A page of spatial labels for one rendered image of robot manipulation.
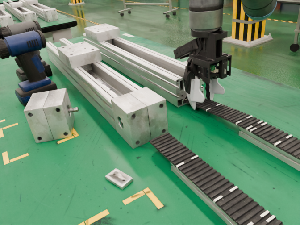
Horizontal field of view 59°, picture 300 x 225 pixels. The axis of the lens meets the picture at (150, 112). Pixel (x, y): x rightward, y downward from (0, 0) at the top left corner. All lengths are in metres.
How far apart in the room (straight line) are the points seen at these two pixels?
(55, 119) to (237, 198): 0.45
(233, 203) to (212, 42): 0.34
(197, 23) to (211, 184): 0.34
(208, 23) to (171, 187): 0.35
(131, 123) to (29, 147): 0.28
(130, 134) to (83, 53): 0.42
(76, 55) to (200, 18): 0.46
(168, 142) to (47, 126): 0.31
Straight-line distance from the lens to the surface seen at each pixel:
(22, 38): 0.90
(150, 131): 0.62
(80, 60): 0.93
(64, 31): 2.47
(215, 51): 0.62
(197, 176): 0.48
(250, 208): 0.45
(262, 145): 0.61
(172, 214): 0.47
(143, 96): 0.62
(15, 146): 0.75
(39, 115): 0.69
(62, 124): 0.69
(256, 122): 0.64
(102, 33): 1.21
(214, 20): 0.62
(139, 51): 1.03
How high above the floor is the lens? 1.15
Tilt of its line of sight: 30 degrees down
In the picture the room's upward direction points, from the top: 7 degrees counter-clockwise
